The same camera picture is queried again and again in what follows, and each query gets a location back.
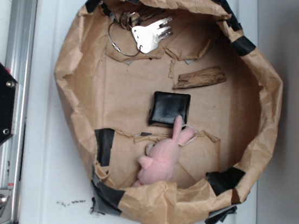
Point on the black square box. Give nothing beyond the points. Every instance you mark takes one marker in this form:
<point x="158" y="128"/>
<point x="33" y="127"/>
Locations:
<point x="167" y="106"/>

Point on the brown wood piece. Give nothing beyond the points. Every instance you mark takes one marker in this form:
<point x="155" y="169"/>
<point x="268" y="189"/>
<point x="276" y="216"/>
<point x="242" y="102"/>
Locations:
<point x="205" y="77"/>

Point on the silver keys bunch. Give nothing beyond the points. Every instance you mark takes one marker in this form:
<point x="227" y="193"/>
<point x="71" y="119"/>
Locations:
<point x="147" y="37"/>

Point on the brown paper bin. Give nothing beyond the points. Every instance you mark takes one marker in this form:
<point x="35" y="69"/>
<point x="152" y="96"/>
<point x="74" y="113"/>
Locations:
<point x="107" y="87"/>

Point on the aluminium frame rail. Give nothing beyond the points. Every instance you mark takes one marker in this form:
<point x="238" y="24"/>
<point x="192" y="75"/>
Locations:
<point x="18" y="60"/>

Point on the pink plush bunny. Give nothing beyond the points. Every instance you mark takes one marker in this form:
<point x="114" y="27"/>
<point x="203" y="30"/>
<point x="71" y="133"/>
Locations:
<point x="161" y="158"/>

